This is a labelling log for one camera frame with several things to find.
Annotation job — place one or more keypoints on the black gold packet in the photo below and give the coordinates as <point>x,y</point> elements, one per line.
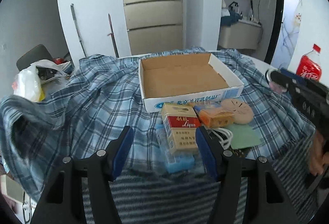
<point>238,152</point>

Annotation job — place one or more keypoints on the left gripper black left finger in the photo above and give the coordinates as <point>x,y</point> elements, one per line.
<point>62,201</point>

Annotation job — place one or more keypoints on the dark broom handle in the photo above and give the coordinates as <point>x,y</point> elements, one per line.
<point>111,34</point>

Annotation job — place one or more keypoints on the person's right hand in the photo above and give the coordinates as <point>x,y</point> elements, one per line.
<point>317,157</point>

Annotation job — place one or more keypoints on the white cardboard tray box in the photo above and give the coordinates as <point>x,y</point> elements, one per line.
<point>187,78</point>

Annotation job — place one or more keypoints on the red ice tea bottle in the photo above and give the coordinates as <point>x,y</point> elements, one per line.
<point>309,65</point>

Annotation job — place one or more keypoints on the red beige cigarette pack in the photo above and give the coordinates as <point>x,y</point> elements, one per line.
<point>180,123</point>

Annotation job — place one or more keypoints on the blue plaid cloth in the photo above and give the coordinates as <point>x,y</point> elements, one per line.
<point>104,96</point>

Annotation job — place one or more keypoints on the gold blue cigarette pack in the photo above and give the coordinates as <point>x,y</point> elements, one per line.
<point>213,115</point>

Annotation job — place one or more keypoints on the grey mop handle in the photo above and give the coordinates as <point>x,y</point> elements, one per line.
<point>77,29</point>

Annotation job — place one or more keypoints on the beige sink cabinet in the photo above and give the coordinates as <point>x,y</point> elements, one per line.
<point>242,35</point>

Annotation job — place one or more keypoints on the white yellow plastic bag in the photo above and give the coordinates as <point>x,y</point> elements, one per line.
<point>41,79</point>

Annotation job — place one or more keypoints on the gold three-door refrigerator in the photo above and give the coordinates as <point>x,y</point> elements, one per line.
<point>154,25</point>

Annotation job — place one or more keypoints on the red object on floor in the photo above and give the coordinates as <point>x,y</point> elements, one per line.
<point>59,60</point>

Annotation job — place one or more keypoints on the grey chair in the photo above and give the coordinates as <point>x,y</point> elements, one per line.
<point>37,53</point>

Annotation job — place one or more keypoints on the blue tissue pack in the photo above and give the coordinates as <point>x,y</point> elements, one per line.
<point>172,164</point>

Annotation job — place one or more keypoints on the round beige slotted disc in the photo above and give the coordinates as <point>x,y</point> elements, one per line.
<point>243,113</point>

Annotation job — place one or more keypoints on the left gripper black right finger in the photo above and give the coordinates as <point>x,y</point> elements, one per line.
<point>266,199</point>

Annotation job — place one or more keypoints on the green paper card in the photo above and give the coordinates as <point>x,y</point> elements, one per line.
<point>244,136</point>

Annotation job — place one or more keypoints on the dark blue cloth on counter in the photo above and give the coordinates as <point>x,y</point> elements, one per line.
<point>229,17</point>

